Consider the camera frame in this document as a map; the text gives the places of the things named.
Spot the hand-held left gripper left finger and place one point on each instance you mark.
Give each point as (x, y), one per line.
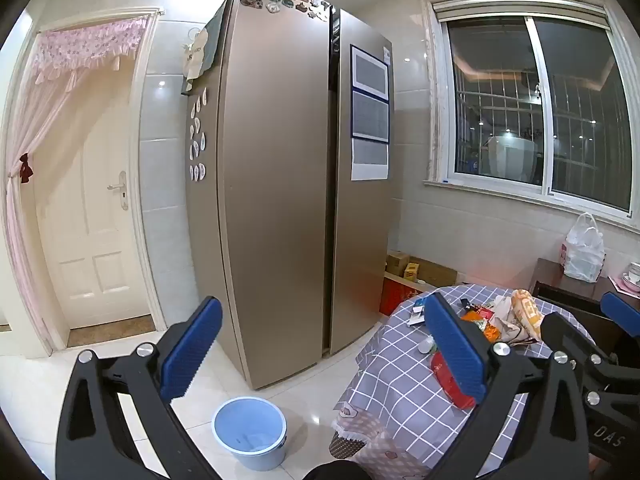
(192, 350)

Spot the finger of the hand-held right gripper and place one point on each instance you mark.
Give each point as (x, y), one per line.
(565, 332)
(620, 310)

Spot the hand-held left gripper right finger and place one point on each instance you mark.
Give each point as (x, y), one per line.
(455, 355)

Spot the blue plastic bucket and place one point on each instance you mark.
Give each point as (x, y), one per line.
(265, 455)

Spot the red snack packet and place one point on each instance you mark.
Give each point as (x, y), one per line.
(445, 380)

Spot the small white cup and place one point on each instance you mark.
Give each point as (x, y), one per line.
(426, 346)

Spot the stack of white bowls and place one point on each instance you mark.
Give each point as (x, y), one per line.
(635, 275)

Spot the orange snack packet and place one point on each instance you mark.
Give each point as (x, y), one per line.
(472, 316)

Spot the small black object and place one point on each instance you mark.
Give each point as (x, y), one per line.
(466, 305)

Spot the white blue packet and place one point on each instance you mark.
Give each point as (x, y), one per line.
(417, 315)

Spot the grey plaid tablecloth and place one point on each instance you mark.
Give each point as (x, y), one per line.
(400, 370)

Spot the beige crumpled bag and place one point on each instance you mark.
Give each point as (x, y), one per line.
(502, 320)

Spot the dark wooden cabinet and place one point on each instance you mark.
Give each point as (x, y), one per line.
(550, 272)

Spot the white plastic bag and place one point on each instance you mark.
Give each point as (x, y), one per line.
(582, 255)

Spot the red gift box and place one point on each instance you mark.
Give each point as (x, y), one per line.
(395, 297)

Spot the large cardboard box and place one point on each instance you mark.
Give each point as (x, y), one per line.
(437, 272)

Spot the brown doormat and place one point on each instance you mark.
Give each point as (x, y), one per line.
(110, 330)

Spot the yellow carton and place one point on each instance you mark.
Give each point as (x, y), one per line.
(411, 271)

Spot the small cardboard box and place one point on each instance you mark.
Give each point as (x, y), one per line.
(396, 262)

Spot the white panel door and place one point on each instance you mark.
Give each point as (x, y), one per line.
(95, 240)

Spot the gold double-door refrigerator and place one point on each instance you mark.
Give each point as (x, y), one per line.
(275, 185)

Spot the group of white shell magnets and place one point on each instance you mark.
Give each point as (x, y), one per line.
(196, 147)

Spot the white paper sheet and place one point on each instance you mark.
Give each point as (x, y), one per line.
(370, 160)

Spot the white framed window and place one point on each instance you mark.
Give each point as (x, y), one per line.
(495, 110)

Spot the dark red curtain bow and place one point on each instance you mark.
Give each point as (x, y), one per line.
(26, 170)

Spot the blue framed sheet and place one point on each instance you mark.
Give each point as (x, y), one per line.
(370, 70)
(370, 116)

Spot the white tote bag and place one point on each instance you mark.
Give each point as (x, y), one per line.
(195, 57)

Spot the teal hanging cloth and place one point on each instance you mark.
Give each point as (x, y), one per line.
(215, 30)

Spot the pink lace curtain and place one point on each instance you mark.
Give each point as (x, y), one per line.
(80, 42)

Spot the row of colourful fridge magnets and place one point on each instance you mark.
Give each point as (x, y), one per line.
(290, 1)

